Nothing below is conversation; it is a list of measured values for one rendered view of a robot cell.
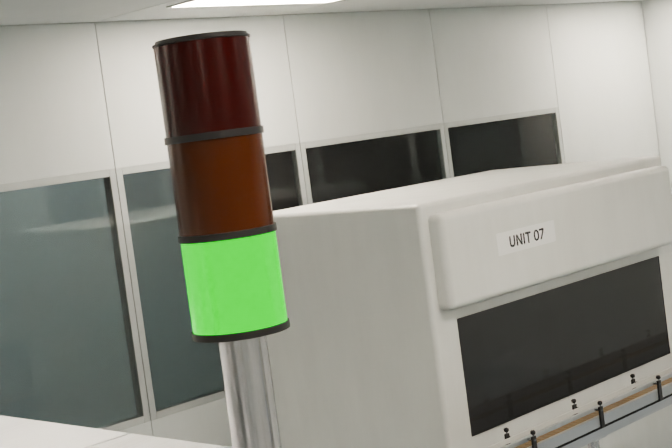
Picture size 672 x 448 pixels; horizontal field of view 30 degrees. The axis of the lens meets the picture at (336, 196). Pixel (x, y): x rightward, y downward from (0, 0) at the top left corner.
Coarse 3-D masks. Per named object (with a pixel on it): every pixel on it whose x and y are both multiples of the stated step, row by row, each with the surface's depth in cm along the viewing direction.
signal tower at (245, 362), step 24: (168, 144) 63; (192, 240) 62; (216, 240) 62; (192, 336) 64; (216, 336) 62; (240, 336) 62; (264, 336) 64; (240, 360) 63; (264, 360) 64; (240, 384) 63; (264, 384) 64; (240, 408) 63; (264, 408) 64; (240, 432) 64; (264, 432) 63
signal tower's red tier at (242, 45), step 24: (168, 48) 62; (192, 48) 61; (216, 48) 61; (240, 48) 62; (168, 72) 62; (192, 72) 61; (216, 72) 61; (240, 72) 62; (168, 96) 62; (192, 96) 61; (216, 96) 61; (240, 96) 62; (168, 120) 62; (192, 120) 61; (216, 120) 61; (240, 120) 62
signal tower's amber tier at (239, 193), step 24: (192, 144) 62; (216, 144) 61; (240, 144) 62; (192, 168) 62; (216, 168) 61; (240, 168) 62; (264, 168) 63; (192, 192) 62; (216, 192) 62; (240, 192) 62; (264, 192) 63; (192, 216) 62; (216, 216) 62; (240, 216) 62; (264, 216) 63
